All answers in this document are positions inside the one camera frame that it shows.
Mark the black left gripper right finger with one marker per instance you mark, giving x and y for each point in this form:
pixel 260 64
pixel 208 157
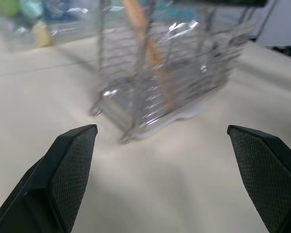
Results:
pixel 264 170

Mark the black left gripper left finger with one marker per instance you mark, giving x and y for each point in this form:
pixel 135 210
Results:
pixel 63 174

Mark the white plastic drip tray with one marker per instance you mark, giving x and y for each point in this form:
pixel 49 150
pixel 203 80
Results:
pixel 169 120

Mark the clear plastic storage box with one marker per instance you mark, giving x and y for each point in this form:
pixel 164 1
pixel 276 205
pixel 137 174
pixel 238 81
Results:
pixel 36 21

